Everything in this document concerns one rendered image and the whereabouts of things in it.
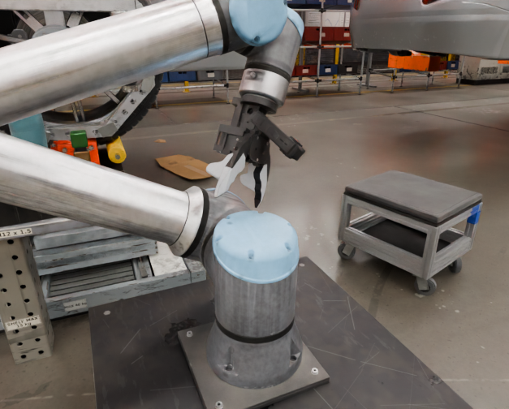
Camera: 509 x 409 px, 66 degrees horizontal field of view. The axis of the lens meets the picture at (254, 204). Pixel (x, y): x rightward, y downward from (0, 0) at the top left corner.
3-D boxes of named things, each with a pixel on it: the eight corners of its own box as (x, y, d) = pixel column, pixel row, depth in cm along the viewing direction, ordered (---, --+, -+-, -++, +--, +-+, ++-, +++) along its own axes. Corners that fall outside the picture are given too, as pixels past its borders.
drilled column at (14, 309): (54, 334, 128) (24, 217, 112) (52, 355, 120) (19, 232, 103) (19, 342, 125) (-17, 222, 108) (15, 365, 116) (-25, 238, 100)
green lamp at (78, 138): (88, 144, 108) (85, 129, 106) (88, 147, 105) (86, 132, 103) (72, 145, 107) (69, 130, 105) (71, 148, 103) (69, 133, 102)
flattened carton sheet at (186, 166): (187, 156, 316) (187, 152, 315) (228, 173, 277) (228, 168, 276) (153, 163, 298) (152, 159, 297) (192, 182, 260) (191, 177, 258)
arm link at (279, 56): (249, 9, 77) (290, 32, 82) (231, 71, 77) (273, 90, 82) (273, -7, 69) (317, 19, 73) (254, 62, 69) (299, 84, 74)
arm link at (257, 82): (296, 89, 77) (275, 68, 69) (289, 114, 77) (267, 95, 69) (257, 85, 82) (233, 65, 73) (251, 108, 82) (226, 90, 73)
